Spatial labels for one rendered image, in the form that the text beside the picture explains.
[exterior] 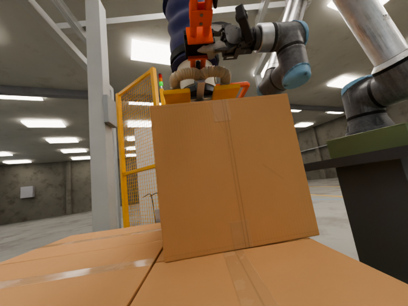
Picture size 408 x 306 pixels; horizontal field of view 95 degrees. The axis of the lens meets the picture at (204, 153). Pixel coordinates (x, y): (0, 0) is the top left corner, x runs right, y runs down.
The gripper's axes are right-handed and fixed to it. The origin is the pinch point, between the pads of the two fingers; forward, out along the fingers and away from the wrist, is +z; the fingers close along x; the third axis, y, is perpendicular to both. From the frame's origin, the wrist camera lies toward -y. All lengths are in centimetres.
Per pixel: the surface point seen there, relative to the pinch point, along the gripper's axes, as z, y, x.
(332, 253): -17, -15, -64
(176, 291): 14, -18, -63
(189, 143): 7.8, -4.4, -35.4
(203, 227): 7, -4, -57
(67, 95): 326, 473, 263
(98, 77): 91, 135, 81
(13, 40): 313, 289, 282
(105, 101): 84, 133, 52
